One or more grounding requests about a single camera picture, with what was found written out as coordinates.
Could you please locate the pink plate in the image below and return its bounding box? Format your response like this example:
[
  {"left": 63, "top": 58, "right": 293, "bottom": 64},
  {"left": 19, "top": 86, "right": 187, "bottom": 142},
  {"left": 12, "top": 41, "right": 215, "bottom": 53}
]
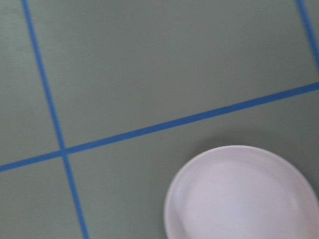
[{"left": 163, "top": 145, "right": 319, "bottom": 239}]

